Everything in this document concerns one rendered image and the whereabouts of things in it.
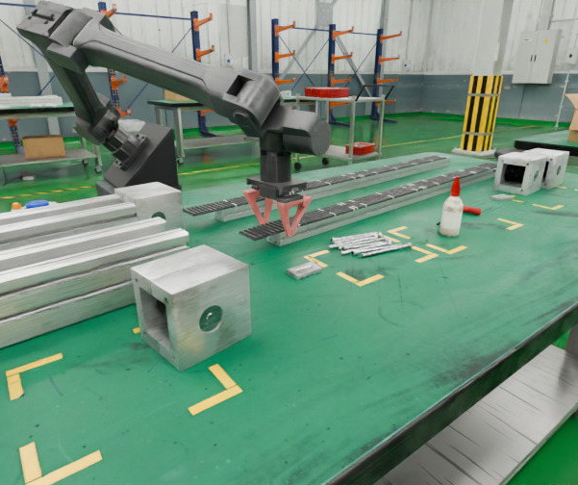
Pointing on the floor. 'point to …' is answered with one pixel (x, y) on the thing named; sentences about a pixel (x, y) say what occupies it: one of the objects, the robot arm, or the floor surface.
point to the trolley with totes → (350, 122)
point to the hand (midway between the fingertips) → (276, 226)
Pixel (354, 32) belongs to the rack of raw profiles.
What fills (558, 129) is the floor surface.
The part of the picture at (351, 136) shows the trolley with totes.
